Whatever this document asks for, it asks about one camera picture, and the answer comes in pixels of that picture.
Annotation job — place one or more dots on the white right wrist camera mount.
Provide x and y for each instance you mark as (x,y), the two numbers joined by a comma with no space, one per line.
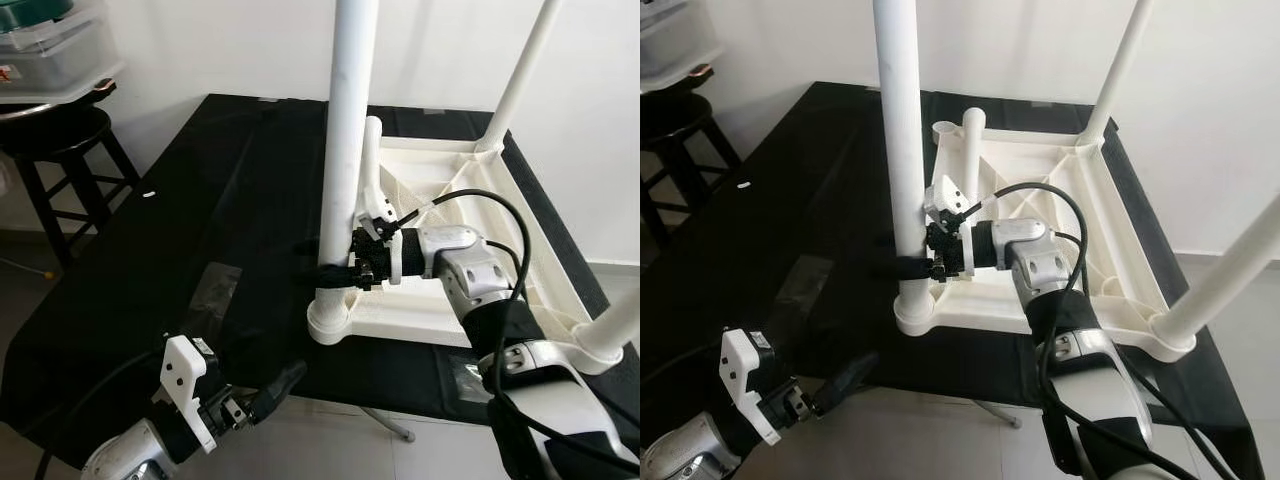
(945,200)
(375,210)

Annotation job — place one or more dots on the grey plastic storage box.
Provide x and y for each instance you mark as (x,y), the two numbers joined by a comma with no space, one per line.
(60,60)
(680,45)

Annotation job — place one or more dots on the white plastic children table top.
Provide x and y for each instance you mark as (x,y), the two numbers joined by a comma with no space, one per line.
(390,325)
(1120,200)

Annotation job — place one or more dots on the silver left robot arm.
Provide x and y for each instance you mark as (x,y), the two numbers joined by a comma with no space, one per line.
(690,460)
(130,455)

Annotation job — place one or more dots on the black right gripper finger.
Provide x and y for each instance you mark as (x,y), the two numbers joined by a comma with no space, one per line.
(910,267)
(328,275)

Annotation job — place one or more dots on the black tablecloth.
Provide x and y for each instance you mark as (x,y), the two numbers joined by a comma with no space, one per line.
(780,250)
(150,250)

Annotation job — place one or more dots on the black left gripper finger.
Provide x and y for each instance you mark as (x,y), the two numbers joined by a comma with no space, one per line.
(280,385)
(850,375)

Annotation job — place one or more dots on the dark green round lid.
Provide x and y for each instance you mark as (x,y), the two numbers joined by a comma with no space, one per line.
(30,12)

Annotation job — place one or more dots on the grey metal table frame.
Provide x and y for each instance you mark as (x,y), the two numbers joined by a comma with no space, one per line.
(390,425)
(1000,415)

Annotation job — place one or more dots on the black round stool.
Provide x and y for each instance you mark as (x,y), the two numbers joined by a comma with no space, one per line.
(680,120)
(60,130)

